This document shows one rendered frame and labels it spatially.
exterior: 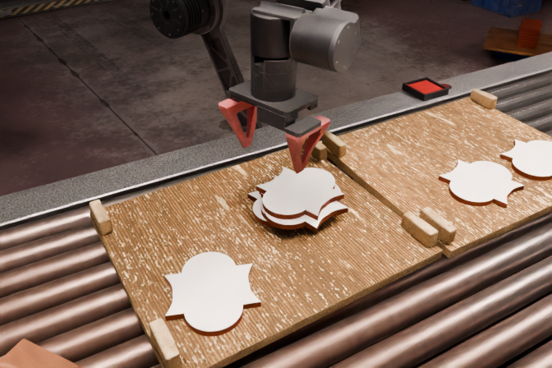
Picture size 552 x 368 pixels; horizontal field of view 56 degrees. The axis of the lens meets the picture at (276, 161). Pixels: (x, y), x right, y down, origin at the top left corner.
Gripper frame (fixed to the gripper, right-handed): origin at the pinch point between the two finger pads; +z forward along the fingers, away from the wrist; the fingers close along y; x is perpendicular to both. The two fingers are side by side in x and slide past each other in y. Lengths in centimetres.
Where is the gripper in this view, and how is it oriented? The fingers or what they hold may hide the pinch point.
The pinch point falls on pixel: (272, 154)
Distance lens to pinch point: 71.3
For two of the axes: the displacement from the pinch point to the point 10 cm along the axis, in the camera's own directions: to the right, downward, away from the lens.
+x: -6.6, 3.9, -6.4
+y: -7.5, -3.6, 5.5
